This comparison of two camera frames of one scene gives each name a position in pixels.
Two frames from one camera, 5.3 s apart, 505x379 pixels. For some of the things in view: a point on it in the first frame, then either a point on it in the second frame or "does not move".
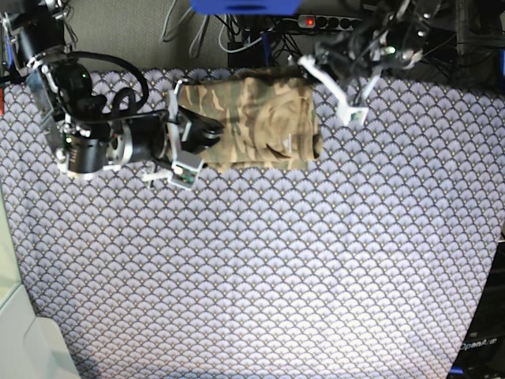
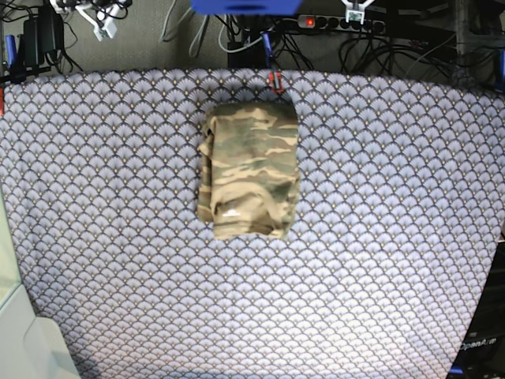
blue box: [246, 7] does not move
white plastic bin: [31, 347] does not move
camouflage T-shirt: [267, 118] -> [249, 184]
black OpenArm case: [481, 354] does not move
